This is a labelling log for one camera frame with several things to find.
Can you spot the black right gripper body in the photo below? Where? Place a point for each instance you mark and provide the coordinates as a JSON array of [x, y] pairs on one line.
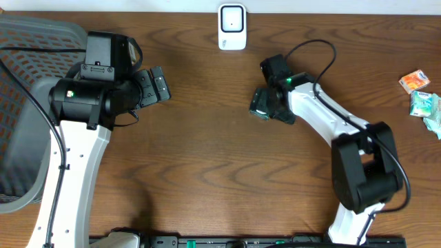
[[280, 114]]

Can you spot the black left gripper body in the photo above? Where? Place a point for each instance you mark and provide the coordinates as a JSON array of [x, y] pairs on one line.
[[136, 94]]

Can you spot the dark green small box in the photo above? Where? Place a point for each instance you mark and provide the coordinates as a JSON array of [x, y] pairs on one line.
[[258, 105]]

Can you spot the orange tissue pack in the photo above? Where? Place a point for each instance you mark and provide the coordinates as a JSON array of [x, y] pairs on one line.
[[414, 81]]

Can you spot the green tissue pack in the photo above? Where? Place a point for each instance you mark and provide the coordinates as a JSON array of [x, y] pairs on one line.
[[421, 104]]

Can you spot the green wet wipes pack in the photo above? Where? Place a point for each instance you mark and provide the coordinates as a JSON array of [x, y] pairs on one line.
[[432, 122]]

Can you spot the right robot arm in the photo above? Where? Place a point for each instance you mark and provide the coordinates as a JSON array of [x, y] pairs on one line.
[[364, 173]]

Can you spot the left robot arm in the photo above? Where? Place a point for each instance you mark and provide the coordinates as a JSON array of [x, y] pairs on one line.
[[83, 107]]

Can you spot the white barcode scanner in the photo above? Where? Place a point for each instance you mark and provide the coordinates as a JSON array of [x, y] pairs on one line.
[[232, 26]]

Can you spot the grey plastic shopping basket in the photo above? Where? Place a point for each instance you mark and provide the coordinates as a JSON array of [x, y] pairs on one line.
[[37, 52]]

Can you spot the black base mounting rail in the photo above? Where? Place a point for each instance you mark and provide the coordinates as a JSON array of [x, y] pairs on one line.
[[125, 239]]

